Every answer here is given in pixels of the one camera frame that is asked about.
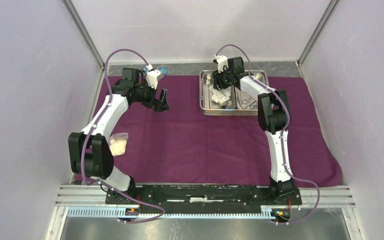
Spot metal mesh instrument tray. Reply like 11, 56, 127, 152
199, 70, 258, 116

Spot steel right inner pan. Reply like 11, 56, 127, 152
235, 73, 269, 111

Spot blue toy block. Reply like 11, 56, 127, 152
158, 66, 168, 76

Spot steel left inner pan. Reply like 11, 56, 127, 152
200, 72, 236, 110

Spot aluminium front frame rail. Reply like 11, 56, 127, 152
55, 185, 356, 220

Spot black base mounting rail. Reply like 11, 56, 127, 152
105, 184, 303, 215

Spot aluminium corner frame rail left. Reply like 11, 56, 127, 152
61, 0, 105, 69

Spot aluminium corner frame rail right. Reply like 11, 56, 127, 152
296, 0, 340, 69

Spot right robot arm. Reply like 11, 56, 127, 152
212, 55, 296, 204

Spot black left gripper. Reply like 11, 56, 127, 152
133, 79, 169, 113

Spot steel pan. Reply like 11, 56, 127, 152
200, 72, 236, 110
235, 73, 269, 111

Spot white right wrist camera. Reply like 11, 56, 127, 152
213, 55, 229, 73

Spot black blue toy car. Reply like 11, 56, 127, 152
142, 65, 150, 74

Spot purple cloth wrap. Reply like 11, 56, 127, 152
113, 75, 343, 187

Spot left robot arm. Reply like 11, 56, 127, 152
68, 66, 169, 204

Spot suture packet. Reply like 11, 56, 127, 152
211, 89, 231, 106

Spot aluminium corner frame rail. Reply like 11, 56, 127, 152
61, 0, 105, 69
296, 0, 340, 69

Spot steel surgical scissors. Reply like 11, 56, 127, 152
241, 98, 258, 110

